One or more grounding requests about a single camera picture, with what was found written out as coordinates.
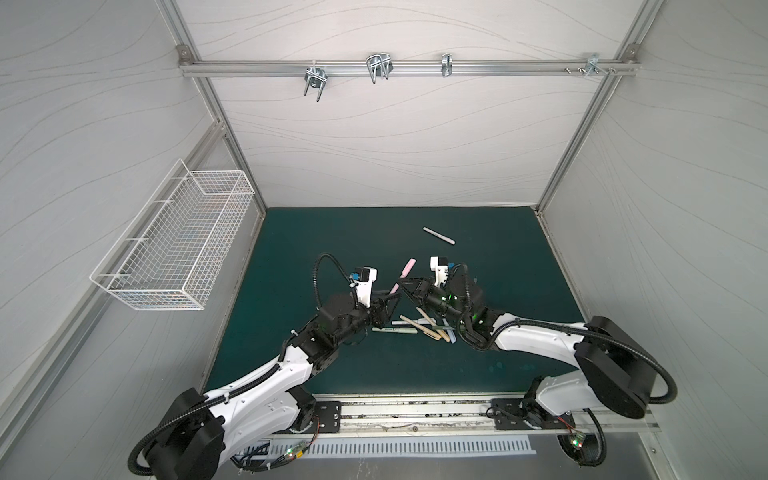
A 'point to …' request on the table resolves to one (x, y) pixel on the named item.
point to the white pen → (406, 322)
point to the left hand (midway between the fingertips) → (399, 290)
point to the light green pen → (408, 330)
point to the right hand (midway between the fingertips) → (401, 273)
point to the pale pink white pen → (438, 235)
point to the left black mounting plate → (329, 414)
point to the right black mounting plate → (510, 415)
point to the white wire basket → (169, 254)
